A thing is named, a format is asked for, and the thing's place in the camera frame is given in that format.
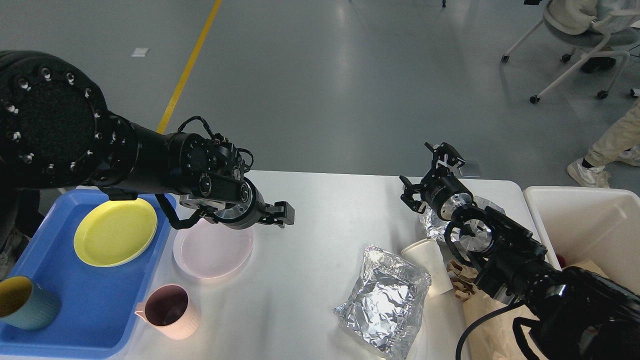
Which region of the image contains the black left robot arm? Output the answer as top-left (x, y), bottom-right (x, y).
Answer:
top-left (0, 50), bottom-right (295, 230)

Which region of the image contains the pink ribbed mug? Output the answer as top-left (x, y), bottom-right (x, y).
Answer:
top-left (134, 284), bottom-right (201, 340)

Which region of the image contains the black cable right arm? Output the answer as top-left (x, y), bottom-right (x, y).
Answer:
top-left (455, 299), bottom-right (526, 360)

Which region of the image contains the blue plastic tray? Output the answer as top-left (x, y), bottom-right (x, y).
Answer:
top-left (0, 189), bottom-right (170, 359)

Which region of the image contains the small crumpled foil ball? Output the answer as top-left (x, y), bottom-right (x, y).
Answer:
top-left (419, 196), bottom-right (506, 244)

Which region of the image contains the yellow plate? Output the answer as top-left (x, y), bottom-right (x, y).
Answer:
top-left (73, 198), bottom-right (158, 268)

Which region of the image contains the teal mug yellow inside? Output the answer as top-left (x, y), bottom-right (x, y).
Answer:
top-left (0, 276), bottom-right (62, 331)

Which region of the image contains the person in beige trousers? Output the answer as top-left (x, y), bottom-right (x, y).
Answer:
top-left (566, 99), bottom-right (640, 189)

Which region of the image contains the large crumpled foil sheet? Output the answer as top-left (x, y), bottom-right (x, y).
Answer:
top-left (333, 244), bottom-right (432, 360)

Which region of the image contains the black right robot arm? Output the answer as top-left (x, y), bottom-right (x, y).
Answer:
top-left (400, 142), bottom-right (640, 360)

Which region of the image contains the white plastic bin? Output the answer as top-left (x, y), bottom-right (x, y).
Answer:
top-left (523, 186), bottom-right (640, 293)

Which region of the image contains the pink plate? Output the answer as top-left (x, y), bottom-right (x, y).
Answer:
top-left (173, 219), bottom-right (255, 280)

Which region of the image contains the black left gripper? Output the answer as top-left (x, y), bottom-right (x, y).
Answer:
top-left (209, 178), bottom-right (295, 230)

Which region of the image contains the brown paper bag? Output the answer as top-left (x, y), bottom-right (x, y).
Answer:
top-left (446, 258), bottom-right (608, 360)

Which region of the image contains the white rolling office chair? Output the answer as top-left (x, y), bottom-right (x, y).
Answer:
top-left (501, 0), bottom-right (639, 104)

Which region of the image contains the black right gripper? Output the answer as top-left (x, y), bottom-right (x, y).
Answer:
top-left (398, 142), bottom-right (474, 221)

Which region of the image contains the white paper cup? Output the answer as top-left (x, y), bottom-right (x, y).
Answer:
top-left (400, 238), bottom-right (453, 297)

